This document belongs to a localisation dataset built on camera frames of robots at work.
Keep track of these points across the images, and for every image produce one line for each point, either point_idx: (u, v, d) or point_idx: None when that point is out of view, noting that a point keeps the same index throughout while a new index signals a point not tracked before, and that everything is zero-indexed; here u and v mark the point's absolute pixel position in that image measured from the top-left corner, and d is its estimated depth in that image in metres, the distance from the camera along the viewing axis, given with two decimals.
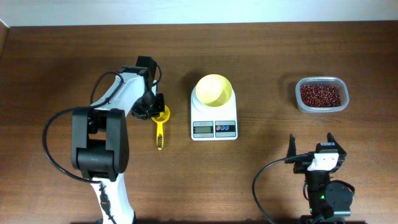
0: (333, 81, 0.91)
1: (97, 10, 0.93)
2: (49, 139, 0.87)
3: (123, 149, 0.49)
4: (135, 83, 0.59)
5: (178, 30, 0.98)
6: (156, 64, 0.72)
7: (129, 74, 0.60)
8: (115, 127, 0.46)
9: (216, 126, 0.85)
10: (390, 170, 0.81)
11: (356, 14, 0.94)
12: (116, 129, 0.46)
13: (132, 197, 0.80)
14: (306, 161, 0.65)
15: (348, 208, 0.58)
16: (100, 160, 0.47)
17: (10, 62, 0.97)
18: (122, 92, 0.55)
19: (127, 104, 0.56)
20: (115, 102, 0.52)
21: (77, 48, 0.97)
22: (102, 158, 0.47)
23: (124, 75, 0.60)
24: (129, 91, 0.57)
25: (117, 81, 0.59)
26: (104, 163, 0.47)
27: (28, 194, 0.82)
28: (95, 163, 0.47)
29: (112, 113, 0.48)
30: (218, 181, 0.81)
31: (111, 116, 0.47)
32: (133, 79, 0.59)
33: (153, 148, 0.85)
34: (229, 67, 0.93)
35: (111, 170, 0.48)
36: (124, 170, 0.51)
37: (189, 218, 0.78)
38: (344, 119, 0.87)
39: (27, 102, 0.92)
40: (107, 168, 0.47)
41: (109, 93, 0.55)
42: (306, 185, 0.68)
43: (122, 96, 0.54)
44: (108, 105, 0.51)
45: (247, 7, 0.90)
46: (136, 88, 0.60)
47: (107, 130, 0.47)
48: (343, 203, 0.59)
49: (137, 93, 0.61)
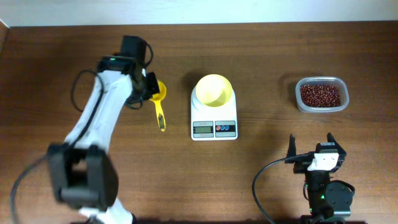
0: (333, 81, 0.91)
1: (97, 10, 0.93)
2: (50, 139, 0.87)
3: (110, 184, 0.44)
4: (118, 90, 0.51)
5: (178, 30, 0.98)
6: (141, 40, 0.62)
7: (111, 76, 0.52)
8: (95, 170, 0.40)
9: (216, 126, 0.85)
10: (390, 170, 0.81)
11: (356, 14, 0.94)
12: (96, 173, 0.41)
13: (132, 197, 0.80)
14: (307, 162, 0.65)
15: (348, 208, 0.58)
16: (84, 200, 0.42)
17: (10, 62, 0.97)
18: (102, 110, 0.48)
19: (111, 122, 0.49)
20: (94, 130, 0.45)
21: (78, 48, 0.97)
22: (86, 198, 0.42)
23: (104, 79, 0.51)
24: (112, 103, 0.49)
25: (96, 90, 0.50)
26: (89, 201, 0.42)
27: (28, 194, 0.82)
28: (80, 201, 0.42)
29: (91, 150, 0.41)
30: (218, 181, 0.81)
31: (90, 157, 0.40)
32: (115, 84, 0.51)
33: (153, 148, 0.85)
34: (229, 67, 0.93)
35: (99, 206, 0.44)
36: (114, 200, 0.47)
37: (189, 218, 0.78)
38: (344, 119, 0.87)
39: (27, 102, 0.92)
40: (94, 204, 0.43)
41: (87, 117, 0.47)
42: (306, 185, 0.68)
43: (104, 117, 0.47)
44: (86, 140, 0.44)
45: (247, 7, 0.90)
46: (122, 93, 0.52)
47: (87, 172, 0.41)
48: (343, 203, 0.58)
49: (123, 96, 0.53)
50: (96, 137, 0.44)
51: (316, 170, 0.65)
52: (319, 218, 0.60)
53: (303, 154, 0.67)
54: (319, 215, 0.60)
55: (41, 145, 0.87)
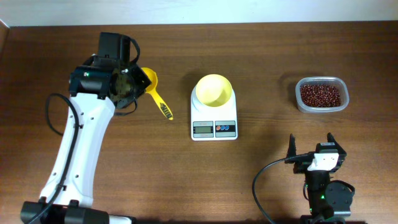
0: (333, 81, 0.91)
1: (97, 10, 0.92)
2: (50, 139, 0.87)
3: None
4: (94, 122, 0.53)
5: (178, 30, 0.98)
6: (119, 38, 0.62)
7: (86, 104, 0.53)
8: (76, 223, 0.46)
9: (217, 126, 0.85)
10: (390, 170, 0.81)
11: (357, 14, 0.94)
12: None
13: (131, 197, 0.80)
14: (307, 162, 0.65)
15: (348, 208, 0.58)
16: None
17: (10, 62, 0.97)
18: (79, 151, 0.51)
19: (91, 161, 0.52)
20: (73, 180, 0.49)
21: (77, 48, 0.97)
22: None
23: (78, 106, 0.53)
24: (89, 137, 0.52)
25: (71, 122, 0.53)
26: None
27: (28, 194, 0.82)
28: None
29: (72, 210, 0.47)
30: (217, 182, 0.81)
31: (70, 218, 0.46)
32: (91, 116, 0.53)
33: (153, 147, 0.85)
34: (229, 67, 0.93)
35: None
36: None
37: (189, 218, 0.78)
38: (344, 119, 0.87)
39: (27, 102, 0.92)
40: None
41: (64, 160, 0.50)
42: (306, 184, 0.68)
43: (81, 160, 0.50)
44: (64, 191, 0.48)
45: (247, 7, 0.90)
46: (101, 122, 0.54)
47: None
48: (343, 203, 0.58)
49: (103, 123, 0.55)
50: (74, 187, 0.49)
51: (316, 170, 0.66)
52: (319, 218, 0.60)
53: (304, 154, 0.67)
54: (319, 215, 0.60)
55: (41, 146, 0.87)
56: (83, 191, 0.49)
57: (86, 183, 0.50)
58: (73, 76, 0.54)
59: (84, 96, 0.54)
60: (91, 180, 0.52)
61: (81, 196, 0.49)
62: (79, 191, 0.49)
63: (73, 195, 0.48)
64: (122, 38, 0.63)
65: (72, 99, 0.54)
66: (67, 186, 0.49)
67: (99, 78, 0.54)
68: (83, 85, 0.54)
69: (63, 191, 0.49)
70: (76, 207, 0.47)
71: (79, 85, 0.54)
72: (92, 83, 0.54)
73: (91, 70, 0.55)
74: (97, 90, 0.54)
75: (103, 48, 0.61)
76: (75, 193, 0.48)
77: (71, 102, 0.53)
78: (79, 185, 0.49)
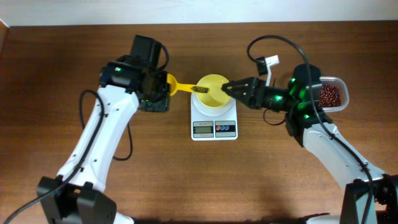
0: (333, 81, 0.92)
1: (96, 10, 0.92)
2: (49, 139, 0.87)
3: (104, 218, 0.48)
4: (119, 114, 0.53)
5: (178, 30, 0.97)
6: (152, 42, 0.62)
7: (115, 96, 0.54)
8: (86, 205, 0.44)
9: (216, 126, 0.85)
10: (390, 170, 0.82)
11: (357, 14, 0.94)
12: (88, 207, 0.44)
13: (131, 196, 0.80)
14: (298, 47, 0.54)
15: (318, 80, 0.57)
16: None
17: (10, 62, 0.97)
18: (101, 139, 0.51)
19: (110, 149, 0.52)
20: (92, 163, 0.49)
21: (77, 48, 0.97)
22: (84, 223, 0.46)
23: (106, 96, 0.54)
24: (112, 126, 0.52)
25: (97, 110, 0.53)
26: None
27: (29, 193, 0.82)
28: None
29: (86, 191, 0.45)
30: (218, 181, 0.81)
31: (83, 200, 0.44)
32: (117, 106, 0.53)
33: (153, 147, 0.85)
34: (228, 67, 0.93)
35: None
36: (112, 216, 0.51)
37: (189, 218, 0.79)
38: (343, 120, 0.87)
39: (27, 101, 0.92)
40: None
41: (85, 144, 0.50)
42: (279, 96, 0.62)
43: (102, 147, 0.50)
44: (81, 173, 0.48)
45: (247, 7, 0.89)
46: (124, 115, 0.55)
47: (79, 203, 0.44)
48: (314, 77, 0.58)
49: (126, 116, 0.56)
50: (91, 170, 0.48)
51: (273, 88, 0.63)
52: (310, 129, 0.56)
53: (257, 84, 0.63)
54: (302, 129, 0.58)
55: (41, 146, 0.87)
56: (99, 177, 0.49)
57: (102, 169, 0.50)
58: (104, 70, 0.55)
59: (112, 89, 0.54)
60: (106, 167, 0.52)
61: (96, 180, 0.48)
62: (95, 175, 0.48)
63: (89, 177, 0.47)
64: (154, 42, 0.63)
65: (100, 89, 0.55)
66: (84, 168, 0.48)
67: (128, 75, 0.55)
68: (112, 79, 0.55)
69: (80, 173, 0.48)
70: (89, 188, 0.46)
71: (110, 78, 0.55)
72: (121, 79, 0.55)
73: (122, 66, 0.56)
74: (126, 86, 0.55)
75: (135, 49, 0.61)
76: (91, 177, 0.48)
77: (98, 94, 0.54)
78: (96, 170, 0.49)
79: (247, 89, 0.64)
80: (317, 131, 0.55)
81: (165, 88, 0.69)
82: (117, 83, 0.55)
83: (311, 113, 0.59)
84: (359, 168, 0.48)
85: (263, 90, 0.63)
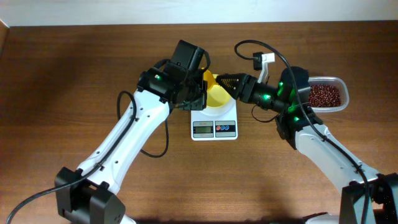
0: (333, 81, 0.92)
1: (97, 10, 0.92)
2: (50, 139, 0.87)
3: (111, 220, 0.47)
4: (149, 120, 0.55)
5: (178, 30, 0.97)
6: (193, 51, 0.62)
7: (149, 102, 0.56)
8: (99, 205, 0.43)
9: (217, 126, 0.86)
10: (390, 170, 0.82)
11: (357, 14, 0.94)
12: (100, 208, 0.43)
13: (131, 196, 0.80)
14: (280, 55, 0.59)
15: (307, 83, 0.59)
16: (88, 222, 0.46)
17: (10, 61, 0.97)
18: (128, 142, 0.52)
19: (132, 154, 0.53)
20: (113, 164, 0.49)
21: (77, 48, 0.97)
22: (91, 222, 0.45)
23: (140, 101, 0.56)
24: (139, 132, 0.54)
25: (129, 113, 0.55)
26: None
27: (28, 193, 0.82)
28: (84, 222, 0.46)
29: (101, 191, 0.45)
30: (217, 181, 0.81)
31: (96, 199, 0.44)
32: (148, 113, 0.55)
33: (153, 147, 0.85)
34: (229, 67, 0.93)
35: None
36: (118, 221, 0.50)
37: (189, 218, 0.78)
38: (343, 119, 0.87)
39: (27, 101, 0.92)
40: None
41: (111, 142, 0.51)
42: (268, 96, 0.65)
43: (126, 150, 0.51)
44: (101, 172, 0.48)
45: (247, 6, 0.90)
46: (152, 122, 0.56)
47: (92, 202, 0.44)
48: (301, 79, 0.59)
49: (155, 123, 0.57)
50: (111, 171, 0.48)
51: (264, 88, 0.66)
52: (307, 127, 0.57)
53: (247, 81, 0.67)
54: (294, 132, 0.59)
55: (41, 146, 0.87)
56: (115, 179, 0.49)
57: (121, 172, 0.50)
58: (144, 76, 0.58)
59: (148, 96, 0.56)
60: (124, 172, 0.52)
61: (113, 182, 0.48)
62: (114, 177, 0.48)
63: (108, 177, 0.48)
64: (196, 51, 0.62)
65: (137, 93, 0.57)
66: (104, 167, 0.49)
67: (165, 84, 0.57)
68: (150, 86, 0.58)
69: (99, 171, 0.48)
70: (106, 190, 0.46)
71: (148, 84, 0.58)
72: (158, 88, 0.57)
73: (162, 74, 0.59)
74: (161, 94, 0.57)
75: (176, 56, 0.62)
76: (109, 177, 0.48)
77: (134, 98, 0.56)
78: (115, 171, 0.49)
79: (238, 86, 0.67)
80: (309, 134, 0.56)
81: (202, 87, 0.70)
82: (153, 90, 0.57)
83: (300, 116, 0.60)
84: (354, 169, 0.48)
85: (252, 88, 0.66)
